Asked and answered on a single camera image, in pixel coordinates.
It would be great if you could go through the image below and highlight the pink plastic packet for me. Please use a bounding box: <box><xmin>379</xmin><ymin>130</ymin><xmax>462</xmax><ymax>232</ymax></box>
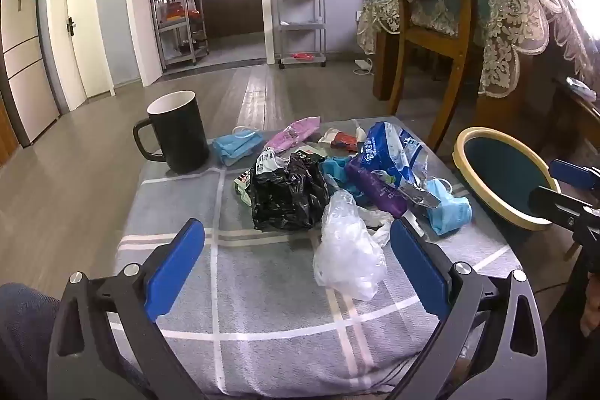
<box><xmin>263</xmin><ymin>116</ymin><xmax>321</xmax><ymax>153</ymax></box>

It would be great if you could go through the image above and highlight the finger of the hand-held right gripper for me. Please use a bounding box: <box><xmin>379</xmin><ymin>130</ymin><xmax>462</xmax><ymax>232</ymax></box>
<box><xmin>529</xmin><ymin>186</ymin><xmax>600</xmax><ymax>228</ymax></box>
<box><xmin>550</xmin><ymin>159</ymin><xmax>600</xmax><ymax>191</ymax></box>

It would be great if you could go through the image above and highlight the clear plastic bag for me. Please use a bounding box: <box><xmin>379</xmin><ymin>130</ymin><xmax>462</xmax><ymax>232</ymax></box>
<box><xmin>313</xmin><ymin>189</ymin><xmax>389</xmax><ymax>301</ymax></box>

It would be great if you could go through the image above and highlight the black plastic bag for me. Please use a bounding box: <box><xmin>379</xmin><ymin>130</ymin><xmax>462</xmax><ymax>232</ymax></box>
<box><xmin>250</xmin><ymin>147</ymin><xmax>331</xmax><ymax>232</ymax></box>

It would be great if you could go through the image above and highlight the teal cream trash bin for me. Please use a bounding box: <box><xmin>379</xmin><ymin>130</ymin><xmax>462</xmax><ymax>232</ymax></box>
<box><xmin>452</xmin><ymin>127</ymin><xmax>563</xmax><ymax>241</ymax></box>

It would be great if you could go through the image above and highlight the metal shelf rack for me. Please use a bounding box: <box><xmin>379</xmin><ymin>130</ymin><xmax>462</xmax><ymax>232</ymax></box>
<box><xmin>147</xmin><ymin>0</ymin><xmax>210</xmax><ymax>70</ymax></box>

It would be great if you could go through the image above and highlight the red snack wrapper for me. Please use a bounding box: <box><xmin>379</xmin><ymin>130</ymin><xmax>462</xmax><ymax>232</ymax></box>
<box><xmin>319</xmin><ymin>127</ymin><xmax>359</xmax><ymax>152</ymax></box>

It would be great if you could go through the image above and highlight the person's right forearm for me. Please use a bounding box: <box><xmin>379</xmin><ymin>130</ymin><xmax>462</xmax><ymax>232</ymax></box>
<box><xmin>580</xmin><ymin>283</ymin><xmax>600</xmax><ymax>335</ymax></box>

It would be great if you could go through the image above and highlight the crumpled white tissue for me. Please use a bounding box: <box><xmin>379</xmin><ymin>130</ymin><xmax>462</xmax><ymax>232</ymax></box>
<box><xmin>360</xmin><ymin>208</ymin><xmax>395</xmax><ymax>242</ymax></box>

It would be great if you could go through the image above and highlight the white door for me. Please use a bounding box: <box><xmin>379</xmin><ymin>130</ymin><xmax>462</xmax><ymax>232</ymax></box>
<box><xmin>64</xmin><ymin>0</ymin><xmax>112</xmax><ymax>98</ymax></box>

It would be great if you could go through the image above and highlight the beige refrigerator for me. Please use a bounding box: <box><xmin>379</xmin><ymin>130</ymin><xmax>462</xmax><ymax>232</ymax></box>
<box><xmin>0</xmin><ymin>0</ymin><xmax>61</xmax><ymax>148</ymax></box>

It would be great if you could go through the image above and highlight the dark kitchen counter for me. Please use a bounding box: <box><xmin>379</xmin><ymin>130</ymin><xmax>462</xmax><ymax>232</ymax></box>
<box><xmin>204</xmin><ymin>0</ymin><xmax>263</xmax><ymax>39</ymax></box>

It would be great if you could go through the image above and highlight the blue purple tissue package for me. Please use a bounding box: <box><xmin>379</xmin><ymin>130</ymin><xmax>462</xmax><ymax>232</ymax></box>
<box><xmin>346</xmin><ymin>121</ymin><xmax>429</xmax><ymax>216</ymax></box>

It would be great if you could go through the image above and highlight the blue face mask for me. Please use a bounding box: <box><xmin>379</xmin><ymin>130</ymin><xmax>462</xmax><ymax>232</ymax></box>
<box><xmin>419</xmin><ymin>177</ymin><xmax>473</xmax><ymax>237</ymax></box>
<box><xmin>212</xmin><ymin>126</ymin><xmax>266</xmax><ymax>167</ymax></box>

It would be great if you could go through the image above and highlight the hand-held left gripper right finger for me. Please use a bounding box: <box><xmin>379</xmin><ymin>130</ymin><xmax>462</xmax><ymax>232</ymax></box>
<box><xmin>389</xmin><ymin>216</ymin><xmax>548</xmax><ymax>400</ymax></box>

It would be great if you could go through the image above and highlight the wooden cabinet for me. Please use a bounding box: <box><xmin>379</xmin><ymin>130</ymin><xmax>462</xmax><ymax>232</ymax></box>
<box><xmin>0</xmin><ymin>93</ymin><xmax>22</xmax><ymax>169</ymax></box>

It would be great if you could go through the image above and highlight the teal rubber glove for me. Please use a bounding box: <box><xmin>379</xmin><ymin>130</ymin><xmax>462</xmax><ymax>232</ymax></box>
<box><xmin>321</xmin><ymin>156</ymin><xmax>371</xmax><ymax>206</ymax></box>

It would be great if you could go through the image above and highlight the person's jeans leg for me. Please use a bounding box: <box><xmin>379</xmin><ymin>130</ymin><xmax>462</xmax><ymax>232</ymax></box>
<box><xmin>0</xmin><ymin>283</ymin><xmax>64</xmax><ymax>400</ymax></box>

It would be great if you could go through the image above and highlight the grey checked blanket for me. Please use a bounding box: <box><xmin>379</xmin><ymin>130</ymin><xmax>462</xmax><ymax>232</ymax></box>
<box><xmin>110</xmin><ymin>116</ymin><xmax>523</xmax><ymax>398</ymax></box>

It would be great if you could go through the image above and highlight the teal lace tablecloth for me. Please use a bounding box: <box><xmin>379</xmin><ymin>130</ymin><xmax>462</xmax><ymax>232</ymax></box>
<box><xmin>357</xmin><ymin>0</ymin><xmax>600</xmax><ymax>101</ymax></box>

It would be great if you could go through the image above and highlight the silver medicine sachet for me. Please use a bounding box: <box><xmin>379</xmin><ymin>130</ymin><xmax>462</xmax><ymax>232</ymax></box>
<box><xmin>403</xmin><ymin>184</ymin><xmax>444</xmax><ymax>208</ymax></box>

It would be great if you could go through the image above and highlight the white paper cone cup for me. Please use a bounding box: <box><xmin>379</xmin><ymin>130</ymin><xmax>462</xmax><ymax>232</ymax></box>
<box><xmin>351</xmin><ymin>118</ymin><xmax>371</xmax><ymax>153</ymax></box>

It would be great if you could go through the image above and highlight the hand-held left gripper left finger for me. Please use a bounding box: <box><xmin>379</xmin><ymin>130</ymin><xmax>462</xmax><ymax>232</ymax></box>
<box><xmin>47</xmin><ymin>218</ymin><xmax>207</xmax><ymax>400</ymax></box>

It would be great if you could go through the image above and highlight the white packet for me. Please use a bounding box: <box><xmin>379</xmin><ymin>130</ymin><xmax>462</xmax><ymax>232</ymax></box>
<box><xmin>565</xmin><ymin>76</ymin><xmax>598</xmax><ymax>101</ymax></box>

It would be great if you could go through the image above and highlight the black mug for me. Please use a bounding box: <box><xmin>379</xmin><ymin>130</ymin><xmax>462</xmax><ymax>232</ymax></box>
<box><xmin>133</xmin><ymin>91</ymin><xmax>210</xmax><ymax>175</ymax></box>

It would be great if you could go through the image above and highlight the wooden chair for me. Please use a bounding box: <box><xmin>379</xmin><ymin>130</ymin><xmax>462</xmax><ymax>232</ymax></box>
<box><xmin>375</xmin><ymin>0</ymin><xmax>481</xmax><ymax>152</ymax></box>

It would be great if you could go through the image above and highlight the white trolley cart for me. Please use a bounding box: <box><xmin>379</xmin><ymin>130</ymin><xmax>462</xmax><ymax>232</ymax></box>
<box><xmin>275</xmin><ymin>0</ymin><xmax>327</xmax><ymax>69</ymax></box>

